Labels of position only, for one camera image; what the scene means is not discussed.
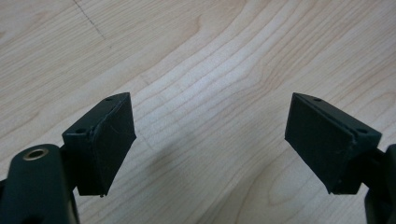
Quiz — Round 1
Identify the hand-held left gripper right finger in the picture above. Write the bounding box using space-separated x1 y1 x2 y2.
284 91 383 196

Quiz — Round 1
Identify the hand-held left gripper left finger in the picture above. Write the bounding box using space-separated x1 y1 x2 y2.
61 91 137 198

